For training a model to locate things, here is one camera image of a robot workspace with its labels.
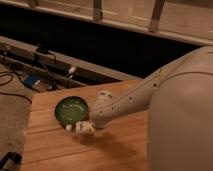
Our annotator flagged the black clamp device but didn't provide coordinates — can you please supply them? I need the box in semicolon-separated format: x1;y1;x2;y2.
36;45;50;55

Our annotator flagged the wooden cutting board table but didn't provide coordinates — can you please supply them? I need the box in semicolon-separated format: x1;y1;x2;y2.
21;80;148;171

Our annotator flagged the black cable on floor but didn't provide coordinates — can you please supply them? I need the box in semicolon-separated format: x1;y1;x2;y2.
0;71;33;104

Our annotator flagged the green ceramic bowl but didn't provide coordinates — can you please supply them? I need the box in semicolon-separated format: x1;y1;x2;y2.
54;96;89;126

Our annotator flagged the white plastic bottle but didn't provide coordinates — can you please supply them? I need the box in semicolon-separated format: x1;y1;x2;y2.
65;121;95;134

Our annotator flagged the blue box on floor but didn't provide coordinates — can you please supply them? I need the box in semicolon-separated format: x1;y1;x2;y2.
23;75;41;88

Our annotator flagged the white plug connector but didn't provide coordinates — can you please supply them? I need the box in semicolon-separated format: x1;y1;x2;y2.
68;66;77;75

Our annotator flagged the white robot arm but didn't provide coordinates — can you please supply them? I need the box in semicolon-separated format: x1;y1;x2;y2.
90;46;213;171

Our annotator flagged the black object bottom left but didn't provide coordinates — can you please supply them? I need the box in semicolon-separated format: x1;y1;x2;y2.
0;152;22;170

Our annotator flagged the metal window frame rail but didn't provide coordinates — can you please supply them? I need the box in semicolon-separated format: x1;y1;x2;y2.
0;0;213;46

